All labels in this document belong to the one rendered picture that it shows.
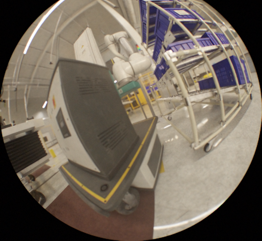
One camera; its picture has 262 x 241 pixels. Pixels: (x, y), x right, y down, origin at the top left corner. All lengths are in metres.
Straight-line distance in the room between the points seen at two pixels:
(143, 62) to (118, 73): 0.25
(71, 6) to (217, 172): 10.48
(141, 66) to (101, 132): 0.65
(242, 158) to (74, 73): 1.02
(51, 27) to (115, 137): 10.43
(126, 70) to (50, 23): 9.94
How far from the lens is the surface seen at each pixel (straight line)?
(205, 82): 1.70
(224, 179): 0.63
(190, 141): 0.66
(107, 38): 1.25
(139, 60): 0.80
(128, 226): 0.60
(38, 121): 1.09
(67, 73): 0.36
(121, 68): 0.77
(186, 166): 0.68
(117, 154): 0.37
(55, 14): 10.05
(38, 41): 11.08
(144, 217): 0.58
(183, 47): 0.76
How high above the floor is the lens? 0.54
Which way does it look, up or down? 3 degrees down
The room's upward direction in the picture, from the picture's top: 24 degrees counter-clockwise
